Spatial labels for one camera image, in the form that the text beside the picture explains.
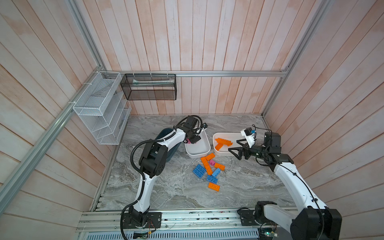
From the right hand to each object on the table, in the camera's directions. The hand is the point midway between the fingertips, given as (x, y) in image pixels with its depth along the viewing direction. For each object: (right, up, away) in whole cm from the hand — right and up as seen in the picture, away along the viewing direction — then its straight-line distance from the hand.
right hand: (234, 145), depth 79 cm
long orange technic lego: (-1, 0, +22) cm, 22 cm away
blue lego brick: (-11, -21, +6) cm, 24 cm away
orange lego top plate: (-11, -10, +18) cm, 23 cm away
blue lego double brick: (-18, -17, +11) cm, 27 cm away
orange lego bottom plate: (-11, -25, +5) cm, 27 cm away
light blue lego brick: (-8, -17, +9) cm, 21 cm away
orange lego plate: (-4, -4, +22) cm, 22 cm away
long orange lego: (-13, -14, +14) cm, 24 cm away
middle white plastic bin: (-16, -4, +20) cm, 26 cm away
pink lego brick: (-10, -13, +13) cm, 21 cm away
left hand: (-20, +4, +21) cm, 29 cm away
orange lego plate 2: (-5, -15, +13) cm, 20 cm away
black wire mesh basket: (-53, +39, +26) cm, 71 cm away
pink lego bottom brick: (-25, +1, +11) cm, 27 cm away
